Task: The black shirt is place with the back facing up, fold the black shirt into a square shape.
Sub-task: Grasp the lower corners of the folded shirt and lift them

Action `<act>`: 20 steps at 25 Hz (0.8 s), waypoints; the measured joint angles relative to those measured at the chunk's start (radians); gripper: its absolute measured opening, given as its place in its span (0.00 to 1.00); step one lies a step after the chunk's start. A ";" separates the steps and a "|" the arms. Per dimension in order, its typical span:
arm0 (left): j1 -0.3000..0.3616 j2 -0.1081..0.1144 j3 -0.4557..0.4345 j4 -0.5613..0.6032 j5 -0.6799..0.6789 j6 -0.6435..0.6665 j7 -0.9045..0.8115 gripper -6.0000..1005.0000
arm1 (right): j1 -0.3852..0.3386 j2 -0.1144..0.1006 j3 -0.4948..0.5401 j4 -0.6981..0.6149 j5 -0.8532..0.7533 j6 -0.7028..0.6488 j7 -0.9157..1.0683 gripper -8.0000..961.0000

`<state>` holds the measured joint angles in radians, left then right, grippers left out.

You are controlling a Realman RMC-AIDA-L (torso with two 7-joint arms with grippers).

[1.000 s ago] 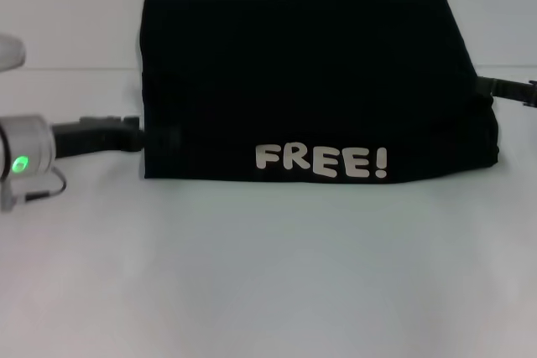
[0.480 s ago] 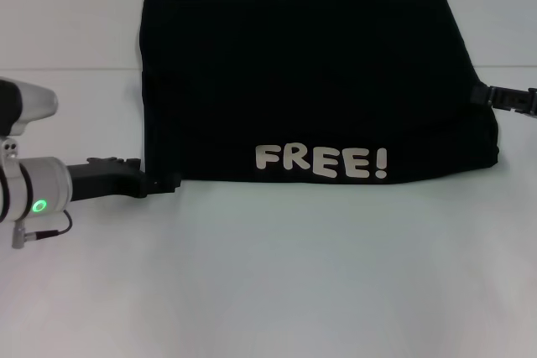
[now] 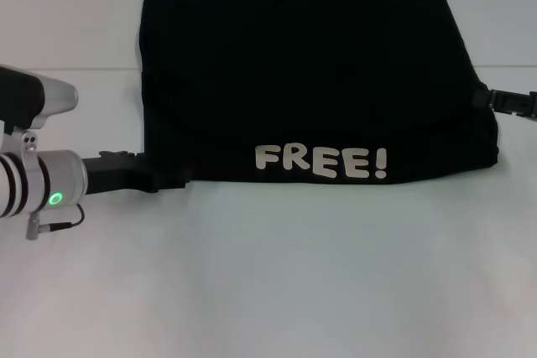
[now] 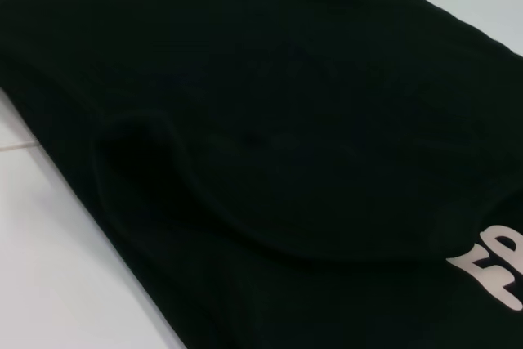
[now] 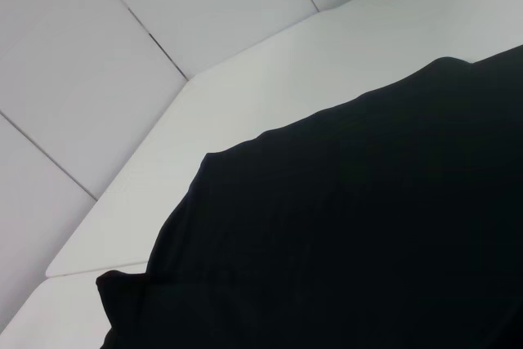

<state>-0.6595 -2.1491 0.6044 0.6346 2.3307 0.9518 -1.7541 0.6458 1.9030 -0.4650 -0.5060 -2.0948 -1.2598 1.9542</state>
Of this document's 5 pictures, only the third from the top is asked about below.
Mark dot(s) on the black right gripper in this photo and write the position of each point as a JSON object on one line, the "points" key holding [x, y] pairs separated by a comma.
{"points": [[518, 104]]}

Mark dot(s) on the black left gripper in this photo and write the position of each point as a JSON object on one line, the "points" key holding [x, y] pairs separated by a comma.
{"points": [[126, 173]]}

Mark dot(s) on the black shirt with FREE print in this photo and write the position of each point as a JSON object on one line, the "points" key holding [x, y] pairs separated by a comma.
{"points": [[310, 81]]}

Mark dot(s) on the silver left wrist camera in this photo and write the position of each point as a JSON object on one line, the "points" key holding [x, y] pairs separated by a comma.
{"points": [[29, 96]]}

